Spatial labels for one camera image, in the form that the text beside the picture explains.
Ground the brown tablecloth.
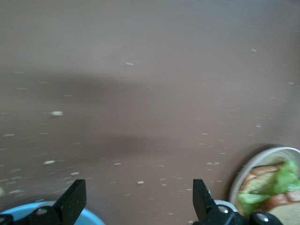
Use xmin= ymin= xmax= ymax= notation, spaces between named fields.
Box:
xmin=0 ymin=0 xmax=300 ymax=225

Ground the blue plate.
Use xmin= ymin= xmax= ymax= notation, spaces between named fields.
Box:
xmin=0 ymin=200 xmax=106 ymax=225

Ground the beige plate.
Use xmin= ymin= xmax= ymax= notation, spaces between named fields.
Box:
xmin=229 ymin=146 xmax=300 ymax=225

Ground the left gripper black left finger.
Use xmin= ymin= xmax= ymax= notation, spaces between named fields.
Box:
xmin=0 ymin=179 xmax=87 ymax=225

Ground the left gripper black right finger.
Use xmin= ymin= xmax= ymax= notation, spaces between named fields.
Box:
xmin=192 ymin=179 xmax=285 ymax=225

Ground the green lettuce leaf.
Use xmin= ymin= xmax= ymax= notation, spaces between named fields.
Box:
xmin=236 ymin=159 xmax=300 ymax=215

